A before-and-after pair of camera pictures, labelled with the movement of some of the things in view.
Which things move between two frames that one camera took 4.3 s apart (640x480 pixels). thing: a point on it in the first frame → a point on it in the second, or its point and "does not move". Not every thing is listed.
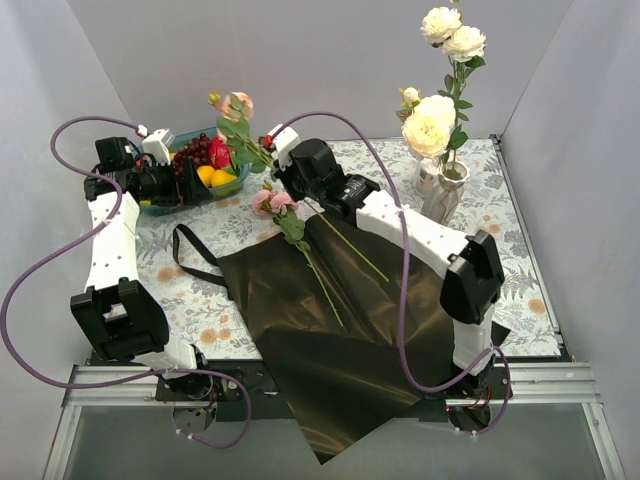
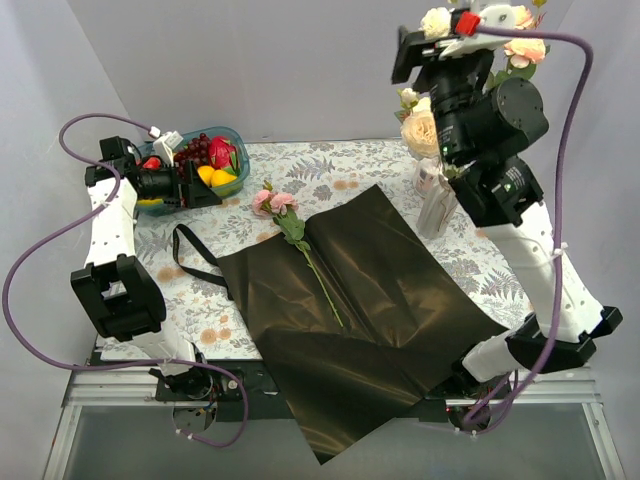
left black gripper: [179, 185] does not move
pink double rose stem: [278, 204] does not move
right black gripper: [282, 176] → [417, 52]
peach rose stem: [236, 108] → [524, 53]
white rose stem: [428, 124] does not move
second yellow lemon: [220, 177] does not move
